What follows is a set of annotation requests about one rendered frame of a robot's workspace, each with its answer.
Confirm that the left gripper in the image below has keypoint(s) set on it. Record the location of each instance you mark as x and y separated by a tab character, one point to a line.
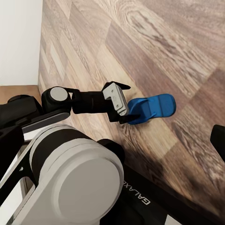
100	105

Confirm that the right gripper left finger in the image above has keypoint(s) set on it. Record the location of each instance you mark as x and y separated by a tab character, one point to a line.
11	140

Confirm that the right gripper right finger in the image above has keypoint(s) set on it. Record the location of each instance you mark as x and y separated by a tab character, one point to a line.
217	139

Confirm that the sandal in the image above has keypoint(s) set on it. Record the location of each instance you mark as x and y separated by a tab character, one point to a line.
150	107

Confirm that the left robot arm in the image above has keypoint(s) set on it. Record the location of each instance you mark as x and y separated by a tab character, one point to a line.
25	110

